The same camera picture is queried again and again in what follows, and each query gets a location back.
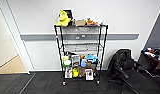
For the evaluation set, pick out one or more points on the black bag with white print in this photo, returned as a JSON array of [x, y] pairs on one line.
[[70, 13]]

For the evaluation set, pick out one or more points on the dark brown paper bag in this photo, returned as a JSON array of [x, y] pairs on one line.
[[81, 72]]

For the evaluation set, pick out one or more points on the blue bottle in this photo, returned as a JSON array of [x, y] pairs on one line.
[[83, 63]]

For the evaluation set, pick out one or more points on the grey wall outlet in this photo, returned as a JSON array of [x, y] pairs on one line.
[[83, 35], [77, 37]]

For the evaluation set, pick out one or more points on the white box with dark picture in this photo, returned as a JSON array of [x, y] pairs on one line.
[[88, 74]]

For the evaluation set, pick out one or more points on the orange plush toy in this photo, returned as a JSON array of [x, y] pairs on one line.
[[91, 22]]

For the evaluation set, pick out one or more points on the green and white round bowl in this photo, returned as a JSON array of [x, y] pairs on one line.
[[66, 63]]

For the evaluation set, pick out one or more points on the red and white small object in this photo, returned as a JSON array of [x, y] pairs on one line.
[[148, 50]]

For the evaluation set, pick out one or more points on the yellow plush toy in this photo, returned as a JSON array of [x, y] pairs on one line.
[[63, 19]]

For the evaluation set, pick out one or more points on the dark desk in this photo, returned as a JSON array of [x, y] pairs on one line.
[[152, 63]]

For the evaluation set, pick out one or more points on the brown cardboard box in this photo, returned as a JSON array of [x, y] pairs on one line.
[[80, 22]]

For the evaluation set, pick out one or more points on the pale yellow packet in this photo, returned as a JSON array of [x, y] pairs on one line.
[[65, 57]]

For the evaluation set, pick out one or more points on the white box with red print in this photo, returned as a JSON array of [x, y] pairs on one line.
[[68, 72]]

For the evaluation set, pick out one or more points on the small yellow toy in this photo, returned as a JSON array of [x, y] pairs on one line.
[[75, 72]]

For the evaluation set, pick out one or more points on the black office chair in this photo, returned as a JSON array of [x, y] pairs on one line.
[[122, 66]]

